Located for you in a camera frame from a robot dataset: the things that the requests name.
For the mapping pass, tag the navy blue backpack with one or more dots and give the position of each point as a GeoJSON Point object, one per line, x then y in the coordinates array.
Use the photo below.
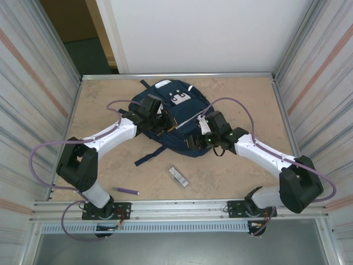
{"type": "Point", "coordinates": [176, 138]}

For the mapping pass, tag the clear pen refill pack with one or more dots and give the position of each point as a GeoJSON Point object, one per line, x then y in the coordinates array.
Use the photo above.
{"type": "Point", "coordinates": [178, 177]}

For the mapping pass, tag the purple pen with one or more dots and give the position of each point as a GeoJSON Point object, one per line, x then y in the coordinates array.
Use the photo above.
{"type": "Point", "coordinates": [125, 190]}

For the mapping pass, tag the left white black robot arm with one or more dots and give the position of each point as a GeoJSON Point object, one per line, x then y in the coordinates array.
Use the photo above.
{"type": "Point", "coordinates": [78, 165]}

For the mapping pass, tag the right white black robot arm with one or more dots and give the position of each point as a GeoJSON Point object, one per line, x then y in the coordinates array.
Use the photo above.
{"type": "Point", "coordinates": [300, 185]}

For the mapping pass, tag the grey metal sheet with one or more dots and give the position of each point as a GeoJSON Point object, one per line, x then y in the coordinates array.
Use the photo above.
{"type": "Point", "coordinates": [179, 248]}

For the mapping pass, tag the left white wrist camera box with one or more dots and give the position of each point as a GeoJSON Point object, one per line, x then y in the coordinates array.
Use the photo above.
{"type": "Point", "coordinates": [160, 110]}

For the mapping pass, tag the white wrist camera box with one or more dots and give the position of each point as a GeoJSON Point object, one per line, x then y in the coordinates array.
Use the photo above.
{"type": "Point", "coordinates": [204, 127]}
{"type": "Point", "coordinates": [160, 110]}

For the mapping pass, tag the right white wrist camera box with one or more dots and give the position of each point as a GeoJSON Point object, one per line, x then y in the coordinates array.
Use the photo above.
{"type": "Point", "coordinates": [204, 127]}

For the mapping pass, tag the aluminium table edge rail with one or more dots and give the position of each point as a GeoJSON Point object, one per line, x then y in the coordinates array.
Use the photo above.
{"type": "Point", "coordinates": [234, 74]}

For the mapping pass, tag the aluminium table side rail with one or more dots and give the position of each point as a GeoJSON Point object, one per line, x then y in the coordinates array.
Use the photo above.
{"type": "Point", "coordinates": [73, 110]}
{"type": "Point", "coordinates": [279, 96]}

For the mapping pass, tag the long aluminium mounting rail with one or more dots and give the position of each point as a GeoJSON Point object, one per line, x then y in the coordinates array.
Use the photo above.
{"type": "Point", "coordinates": [179, 209]}

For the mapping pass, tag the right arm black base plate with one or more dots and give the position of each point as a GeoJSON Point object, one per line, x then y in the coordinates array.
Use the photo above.
{"type": "Point", "coordinates": [234, 208]}

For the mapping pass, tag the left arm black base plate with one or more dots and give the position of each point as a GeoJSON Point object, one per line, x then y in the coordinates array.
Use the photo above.
{"type": "Point", "coordinates": [124, 211]}

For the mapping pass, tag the aluminium frame post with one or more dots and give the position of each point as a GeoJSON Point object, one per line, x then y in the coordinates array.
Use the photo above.
{"type": "Point", "coordinates": [298, 41]}

